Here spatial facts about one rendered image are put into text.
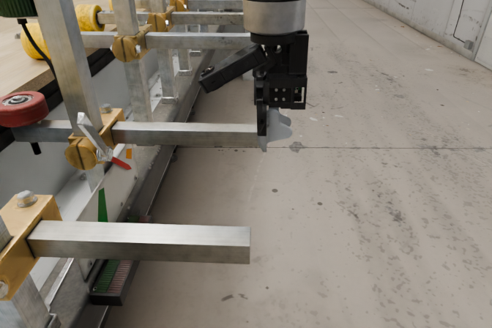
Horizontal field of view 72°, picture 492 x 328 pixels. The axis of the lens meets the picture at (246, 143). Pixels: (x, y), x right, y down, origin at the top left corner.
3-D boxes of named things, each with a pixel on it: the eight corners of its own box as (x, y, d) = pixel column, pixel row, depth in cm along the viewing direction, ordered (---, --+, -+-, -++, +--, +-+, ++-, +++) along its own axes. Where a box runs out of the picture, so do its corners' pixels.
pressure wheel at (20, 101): (69, 143, 68) (51, 88, 62) (47, 165, 61) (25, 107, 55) (29, 141, 68) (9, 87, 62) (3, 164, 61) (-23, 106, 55)
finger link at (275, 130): (291, 160, 59) (293, 112, 54) (258, 159, 60) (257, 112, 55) (291, 150, 62) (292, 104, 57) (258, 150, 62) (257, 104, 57)
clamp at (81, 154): (127, 131, 67) (123, 107, 64) (99, 171, 56) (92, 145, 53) (99, 130, 67) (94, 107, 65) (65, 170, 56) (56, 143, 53)
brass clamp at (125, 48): (157, 45, 83) (154, 23, 81) (140, 63, 72) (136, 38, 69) (132, 45, 83) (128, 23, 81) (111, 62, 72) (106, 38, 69)
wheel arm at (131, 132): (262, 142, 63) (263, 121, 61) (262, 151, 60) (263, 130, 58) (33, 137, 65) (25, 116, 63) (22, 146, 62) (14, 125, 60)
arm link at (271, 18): (241, 3, 45) (244, -7, 53) (241, 40, 48) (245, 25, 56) (309, 1, 45) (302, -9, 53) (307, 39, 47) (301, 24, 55)
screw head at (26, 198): (40, 196, 43) (37, 189, 42) (31, 207, 41) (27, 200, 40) (24, 195, 43) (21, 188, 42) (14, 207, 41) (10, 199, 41)
